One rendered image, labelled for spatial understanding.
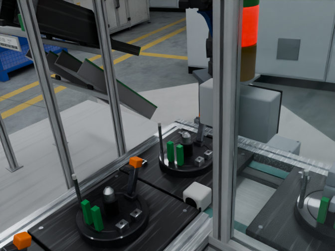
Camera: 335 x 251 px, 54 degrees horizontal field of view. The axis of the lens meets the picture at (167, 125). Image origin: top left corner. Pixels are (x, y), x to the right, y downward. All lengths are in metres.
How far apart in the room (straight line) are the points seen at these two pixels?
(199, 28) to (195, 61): 0.41
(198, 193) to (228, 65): 0.32
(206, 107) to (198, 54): 3.58
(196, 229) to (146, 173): 0.20
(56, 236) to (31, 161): 0.50
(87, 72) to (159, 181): 0.31
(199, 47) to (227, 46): 3.63
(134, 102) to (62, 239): 0.42
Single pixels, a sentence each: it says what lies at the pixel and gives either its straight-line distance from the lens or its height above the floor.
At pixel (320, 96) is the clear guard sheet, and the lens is 0.43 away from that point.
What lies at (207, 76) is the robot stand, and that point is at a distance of 1.08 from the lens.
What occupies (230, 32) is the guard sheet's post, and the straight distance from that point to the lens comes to 0.44.
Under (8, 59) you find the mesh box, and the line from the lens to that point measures 4.99.
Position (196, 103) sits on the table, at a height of 0.86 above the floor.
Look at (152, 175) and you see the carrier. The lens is 0.77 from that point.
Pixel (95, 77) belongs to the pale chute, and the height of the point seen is 1.16.
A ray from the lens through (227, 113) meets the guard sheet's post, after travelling 0.48.
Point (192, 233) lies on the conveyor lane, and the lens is 0.65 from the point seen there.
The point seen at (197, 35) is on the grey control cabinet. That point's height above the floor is 0.51.
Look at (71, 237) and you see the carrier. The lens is 0.67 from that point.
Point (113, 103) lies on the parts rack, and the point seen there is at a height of 1.10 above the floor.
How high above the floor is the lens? 1.43
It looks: 28 degrees down
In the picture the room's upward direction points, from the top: 4 degrees counter-clockwise
